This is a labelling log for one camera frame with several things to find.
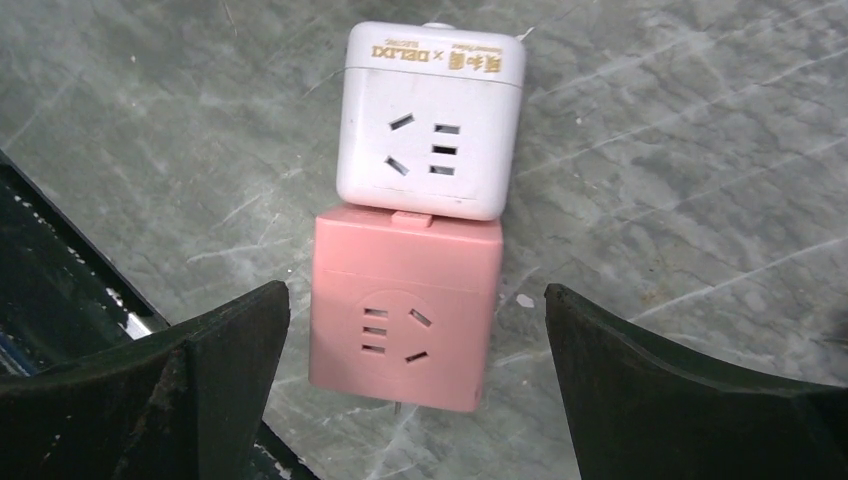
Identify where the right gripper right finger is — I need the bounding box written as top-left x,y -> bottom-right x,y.
544,284 -> 847,479

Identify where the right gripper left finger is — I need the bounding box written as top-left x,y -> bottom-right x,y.
1,280 -> 290,479

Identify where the pink cube socket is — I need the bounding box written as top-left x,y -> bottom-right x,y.
308,205 -> 504,412

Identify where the white cube socket top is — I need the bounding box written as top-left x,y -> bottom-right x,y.
336,21 -> 526,221

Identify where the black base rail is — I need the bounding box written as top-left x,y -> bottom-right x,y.
1,159 -> 311,479

